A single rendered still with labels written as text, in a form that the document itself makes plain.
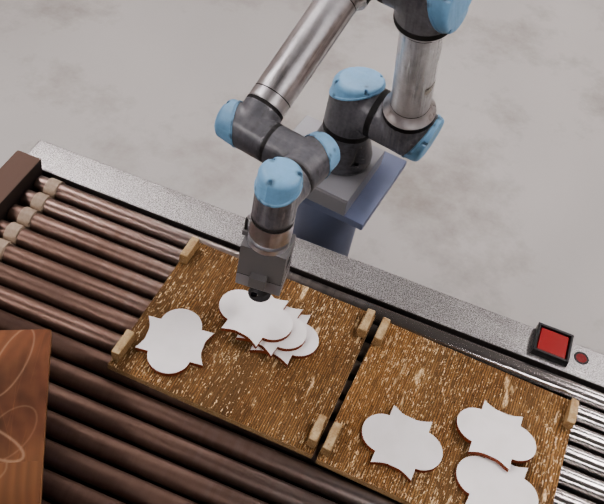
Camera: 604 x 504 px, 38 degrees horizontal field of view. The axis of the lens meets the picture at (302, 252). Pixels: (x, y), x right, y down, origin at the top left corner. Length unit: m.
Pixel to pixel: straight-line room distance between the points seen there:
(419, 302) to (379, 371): 0.22
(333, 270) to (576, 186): 2.03
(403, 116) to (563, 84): 2.45
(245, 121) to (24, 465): 0.66
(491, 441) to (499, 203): 1.97
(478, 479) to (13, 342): 0.84
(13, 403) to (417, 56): 0.96
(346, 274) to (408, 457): 0.45
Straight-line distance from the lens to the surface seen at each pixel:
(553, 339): 1.87
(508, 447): 1.65
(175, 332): 1.67
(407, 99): 1.81
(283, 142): 1.48
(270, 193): 1.38
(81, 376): 1.65
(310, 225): 2.17
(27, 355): 1.53
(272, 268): 1.52
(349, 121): 1.96
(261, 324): 1.67
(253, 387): 1.62
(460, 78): 4.07
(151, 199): 1.93
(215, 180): 3.30
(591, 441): 1.78
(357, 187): 2.03
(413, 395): 1.67
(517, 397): 1.74
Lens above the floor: 2.30
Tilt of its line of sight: 48 degrees down
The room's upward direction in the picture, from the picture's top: 12 degrees clockwise
